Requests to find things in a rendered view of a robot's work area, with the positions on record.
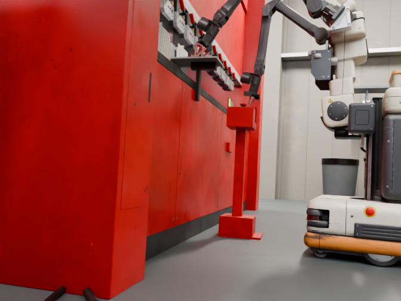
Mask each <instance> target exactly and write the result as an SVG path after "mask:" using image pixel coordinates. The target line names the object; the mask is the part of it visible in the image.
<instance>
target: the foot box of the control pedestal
mask: <svg viewBox="0 0 401 301"><path fill-rule="evenodd" d="M255 221H256V216H253V215H244V214H243V216H232V214H229V213H225V214H223V215H221V216H219V228H218V233H219V234H218V236H219V237H231V238H244V239H257V240H260V239H261V238H262V236H263V234H261V233H255Z"/></svg>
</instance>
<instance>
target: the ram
mask: <svg viewBox="0 0 401 301"><path fill-rule="evenodd" d="M183 1H184V0H183ZM188 1H189V2H190V4H191V5H192V7H193V8H194V9H195V11H196V12H197V14H198V16H199V17H200V18H202V17H205V18H208V19H210V20H213V16H214V14H215V13H216V12H217V10H218V9H220V8H221V7H222V6H223V5H224V4H225V3H226V2H227V1H228V0H188ZM184 6H185V11H188V12H189V13H193V12H192V11H191V9H190V8H189V6H188V5H187V4H186V2H185V1H184ZM193 15H194V14H193ZM194 19H195V23H198V19H197V18H196V16H195V15H194ZM219 30H220V31H219V32H218V34H217V36H216V37H215V41H216V42H217V44H218V45H219V47H220V48H221V49H222V51H223V53H224V54H225V55H226V57H227V58H228V60H229V62H230V63H231V64H232V66H233V67H234V69H235V70H236V72H237V73H238V75H239V76H240V77H241V75H242V71H243V46H244V33H245V12H244V10H243V7H242V4H241V3H240V4H239V5H238V6H237V8H236V9H235V10H234V12H233V14H232V15H231V16H230V18H229V20H228V22H227V23H226V24H225V25H224V26H223V27H222V28H219ZM212 45H215V44H214V42H212ZM215 46H216V45H215ZM216 50H217V52H218V53H221V52H220V51H219V49H218V48H217V46H216ZM221 56H222V59H223V60H226V59H225V58H224V57H223V55H222V54H221ZM235 79H236V81H233V83H234V86H242V83H241V82H240V79H239V78H238V77H237V75H236V74H235Z"/></svg>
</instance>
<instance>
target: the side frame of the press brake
mask: <svg viewBox="0 0 401 301"><path fill-rule="evenodd" d="M160 10H161V0H0V283H1V284H9V285H16V286H21V287H29V288H37V289H41V290H49V291H56V290H57V289H58V288H60V287H61V286H65V288H66V291H65V293H69V294H77V295H82V296H83V290H84V289H85V288H88V287H89V288H90V289H91V290H92V291H93V292H94V294H95V295H96V297H98V298H102V299H111V298H113V297H115V296H116V295H118V294H119V293H121V292H123V291H124V290H126V289H128V288H130V287H131V286H132V285H134V284H136V283H138V282H139V281H141V280H143V279H144V269H145V258H146V239H147V219H148V209H149V189H150V169H151V159H152V139H153V120H154V109H155V89H156V70H157V59H158V40H159V21H160Z"/></svg>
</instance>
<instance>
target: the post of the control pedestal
mask: <svg viewBox="0 0 401 301"><path fill-rule="evenodd" d="M246 132H247V129H246V128H236V143H235V167H234V180H233V204H232V216H243V195H244V181H245V157H246Z"/></svg>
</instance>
